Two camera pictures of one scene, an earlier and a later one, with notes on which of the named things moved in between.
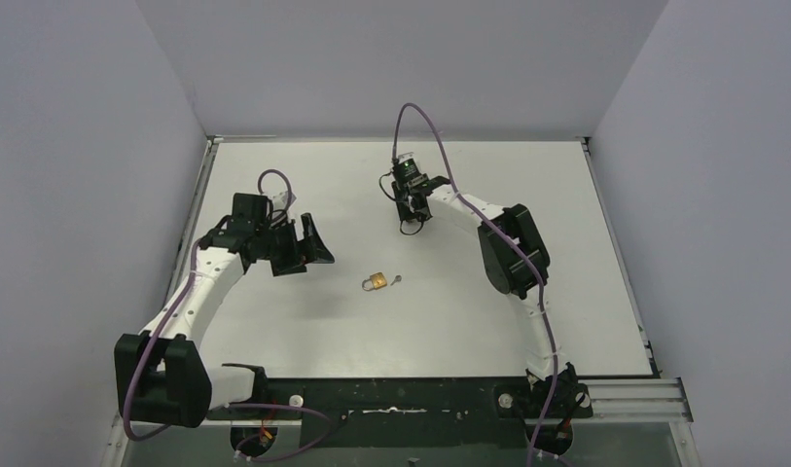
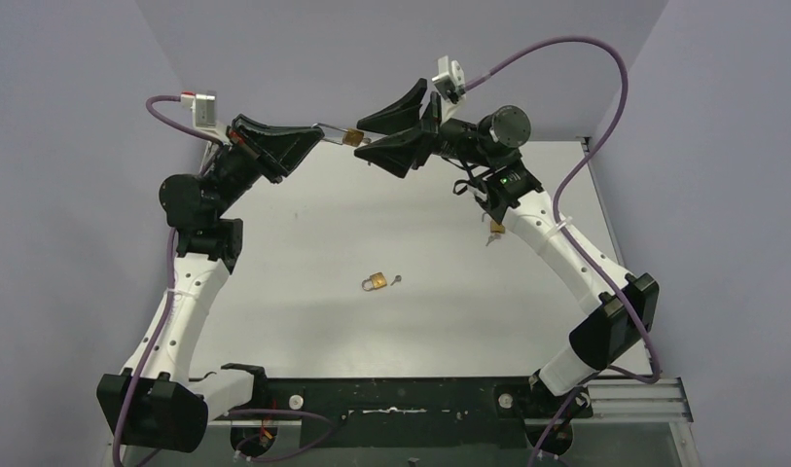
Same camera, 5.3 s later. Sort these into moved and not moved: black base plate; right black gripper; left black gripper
Moved: left black gripper; right black gripper
Not moved: black base plate
